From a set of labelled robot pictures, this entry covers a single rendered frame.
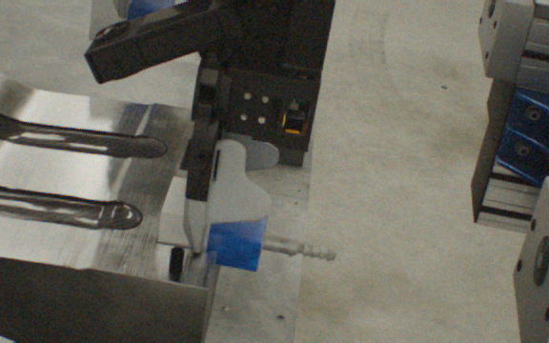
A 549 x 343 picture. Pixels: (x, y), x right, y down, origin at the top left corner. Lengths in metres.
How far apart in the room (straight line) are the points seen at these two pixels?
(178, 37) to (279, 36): 0.07
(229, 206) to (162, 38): 0.13
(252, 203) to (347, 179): 1.94
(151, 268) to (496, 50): 0.50
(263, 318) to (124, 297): 0.15
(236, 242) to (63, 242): 0.13
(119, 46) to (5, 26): 0.62
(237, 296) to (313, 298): 1.35
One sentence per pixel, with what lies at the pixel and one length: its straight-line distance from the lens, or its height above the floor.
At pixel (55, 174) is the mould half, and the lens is 0.82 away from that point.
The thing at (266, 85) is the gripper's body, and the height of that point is 1.03.
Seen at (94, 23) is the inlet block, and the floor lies 0.93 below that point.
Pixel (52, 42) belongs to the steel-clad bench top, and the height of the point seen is 0.80.
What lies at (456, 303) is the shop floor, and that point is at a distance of 2.29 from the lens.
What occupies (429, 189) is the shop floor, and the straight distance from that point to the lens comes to 2.69.
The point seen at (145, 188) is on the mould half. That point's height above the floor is 0.89.
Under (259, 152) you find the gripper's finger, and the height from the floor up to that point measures 0.95.
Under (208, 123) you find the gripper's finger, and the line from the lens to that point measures 0.67.
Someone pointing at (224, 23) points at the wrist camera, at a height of 1.07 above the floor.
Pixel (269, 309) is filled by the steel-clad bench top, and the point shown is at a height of 0.80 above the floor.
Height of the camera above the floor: 1.32
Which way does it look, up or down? 31 degrees down
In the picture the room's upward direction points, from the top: 10 degrees clockwise
